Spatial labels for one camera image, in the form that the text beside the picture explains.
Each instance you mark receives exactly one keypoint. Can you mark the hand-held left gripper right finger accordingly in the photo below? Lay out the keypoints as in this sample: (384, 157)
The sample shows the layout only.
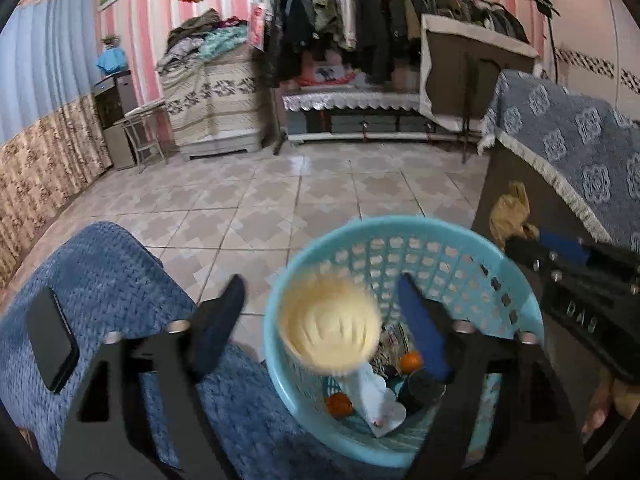
(425, 335)

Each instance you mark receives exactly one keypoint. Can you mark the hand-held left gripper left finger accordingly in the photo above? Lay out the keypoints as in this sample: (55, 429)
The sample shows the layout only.
(220, 325)

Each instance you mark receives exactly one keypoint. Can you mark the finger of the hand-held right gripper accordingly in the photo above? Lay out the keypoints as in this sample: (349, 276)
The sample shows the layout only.
(530, 256)
(565, 249)

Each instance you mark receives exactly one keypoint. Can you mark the brown paper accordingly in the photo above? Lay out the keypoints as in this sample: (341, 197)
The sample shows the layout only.
(510, 215)

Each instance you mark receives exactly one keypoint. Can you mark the yellow round toy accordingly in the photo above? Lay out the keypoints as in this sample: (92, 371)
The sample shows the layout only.
(327, 325)

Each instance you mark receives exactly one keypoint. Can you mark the light blue plastic basket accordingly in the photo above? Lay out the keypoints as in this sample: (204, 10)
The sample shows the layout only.
(400, 225)

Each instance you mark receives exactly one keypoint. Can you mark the person's right hand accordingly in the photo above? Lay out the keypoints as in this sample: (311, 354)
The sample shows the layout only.
(602, 407)

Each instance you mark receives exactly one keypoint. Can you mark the small orange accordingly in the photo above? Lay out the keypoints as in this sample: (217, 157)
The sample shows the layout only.
(340, 405)
(412, 362)

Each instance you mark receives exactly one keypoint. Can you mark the dark printed wrapper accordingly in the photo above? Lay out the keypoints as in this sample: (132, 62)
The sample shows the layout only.
(395, 341)

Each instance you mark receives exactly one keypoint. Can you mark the round grey tin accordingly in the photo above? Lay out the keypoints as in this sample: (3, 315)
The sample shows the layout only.
(419, 392)

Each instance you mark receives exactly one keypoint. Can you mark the blue knitted blanket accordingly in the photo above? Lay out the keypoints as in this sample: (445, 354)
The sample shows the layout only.
(110, 270)

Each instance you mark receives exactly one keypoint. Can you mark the blue patterned fringed cloth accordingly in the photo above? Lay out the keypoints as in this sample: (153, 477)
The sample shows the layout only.
(565, 125)

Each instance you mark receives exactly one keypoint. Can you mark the black smartphone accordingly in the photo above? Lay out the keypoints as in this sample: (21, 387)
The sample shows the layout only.
(50, 340)

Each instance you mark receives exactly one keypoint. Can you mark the metal clothes rack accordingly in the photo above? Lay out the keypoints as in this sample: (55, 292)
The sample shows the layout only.
(278, 120)

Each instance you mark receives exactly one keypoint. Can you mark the low glass-front cabinet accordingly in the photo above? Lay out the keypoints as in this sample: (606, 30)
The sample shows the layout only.
(350, 122)

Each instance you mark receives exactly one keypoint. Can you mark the metal stool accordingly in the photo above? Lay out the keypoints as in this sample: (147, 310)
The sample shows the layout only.
(140, 111)

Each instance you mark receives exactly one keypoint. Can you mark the patterned cloth covered chest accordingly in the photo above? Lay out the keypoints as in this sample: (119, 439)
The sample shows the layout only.
(215, 95)

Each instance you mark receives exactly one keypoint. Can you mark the white lace cover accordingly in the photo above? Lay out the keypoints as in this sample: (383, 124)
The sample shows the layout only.
(350, 101)

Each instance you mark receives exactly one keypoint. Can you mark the dark water dispenser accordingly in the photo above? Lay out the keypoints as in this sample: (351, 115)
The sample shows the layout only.
(112, 105)

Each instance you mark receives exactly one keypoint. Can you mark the black tripod stand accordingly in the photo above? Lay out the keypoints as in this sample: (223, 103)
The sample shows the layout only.
(542, 2)

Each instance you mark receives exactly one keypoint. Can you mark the pink printed cushion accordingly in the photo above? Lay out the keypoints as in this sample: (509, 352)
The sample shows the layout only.
(327, 72)

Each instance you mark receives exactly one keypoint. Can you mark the row of hanging clothes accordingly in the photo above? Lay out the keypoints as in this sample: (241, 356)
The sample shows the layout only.
(370, 20)

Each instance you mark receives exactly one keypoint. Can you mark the pile of folded clothes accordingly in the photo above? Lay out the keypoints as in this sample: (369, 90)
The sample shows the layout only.
(210, 40)

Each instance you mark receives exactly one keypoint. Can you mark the blue wrapped flower pot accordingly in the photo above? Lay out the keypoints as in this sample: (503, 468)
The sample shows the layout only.
(111, 60)

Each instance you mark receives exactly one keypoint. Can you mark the pink hanging bag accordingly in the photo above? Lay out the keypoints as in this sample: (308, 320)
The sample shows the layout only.
(257, 25)

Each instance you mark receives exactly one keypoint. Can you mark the blue and floral curtain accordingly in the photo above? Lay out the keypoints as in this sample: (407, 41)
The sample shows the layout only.
(45, 60)

